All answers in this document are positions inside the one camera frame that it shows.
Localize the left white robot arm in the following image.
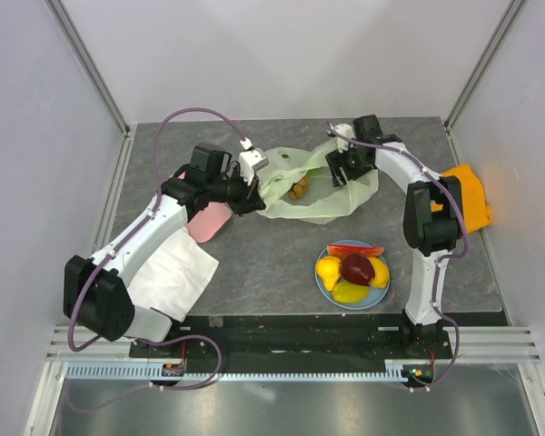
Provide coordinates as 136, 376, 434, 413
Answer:
63, 140, 268, 352

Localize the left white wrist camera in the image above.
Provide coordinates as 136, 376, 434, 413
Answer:
238, 137, 269, 185

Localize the orange cloth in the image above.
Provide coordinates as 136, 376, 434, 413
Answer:
440, 163, 493, 234

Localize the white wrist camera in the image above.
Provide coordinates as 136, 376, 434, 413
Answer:
328, 124, 354, 154
238, 137, 269, 185

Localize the yellow fake lemon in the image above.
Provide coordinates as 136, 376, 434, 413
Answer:
368, 257, 390, 289

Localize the yellow green fake starfruit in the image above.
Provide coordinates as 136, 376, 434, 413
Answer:
331, 282, 370, 304

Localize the red fake watermelon slice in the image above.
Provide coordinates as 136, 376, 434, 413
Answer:
326, 244, 384, 260

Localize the pale green plastic bag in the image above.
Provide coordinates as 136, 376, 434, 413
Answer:
258, 139, 379, 224

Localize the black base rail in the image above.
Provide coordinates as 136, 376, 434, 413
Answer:
129, 313, 452, 373

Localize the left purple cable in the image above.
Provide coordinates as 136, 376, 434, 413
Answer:
66, 107, 251, 412

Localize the white cloth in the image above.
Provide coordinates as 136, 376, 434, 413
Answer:
128, 227, 219, 322

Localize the brown fake walnut cluster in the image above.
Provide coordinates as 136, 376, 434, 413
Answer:
288, 174, 310, 201

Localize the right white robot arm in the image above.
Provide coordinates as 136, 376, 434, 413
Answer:
326, 115, 469, 352

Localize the dark red fake apple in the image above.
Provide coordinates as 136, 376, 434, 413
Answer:
341, 254, 374, 286

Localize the pink cloth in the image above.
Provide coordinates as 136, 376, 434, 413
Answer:
167, 172, 233, 244

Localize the yellow fake pear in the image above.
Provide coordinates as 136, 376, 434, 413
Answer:
315, 255, 342, 292

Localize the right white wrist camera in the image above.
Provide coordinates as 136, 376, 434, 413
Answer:
328, 124, 354, 154

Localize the white slotted cable duct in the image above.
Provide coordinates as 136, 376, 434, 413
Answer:
65, 362, 410, 382

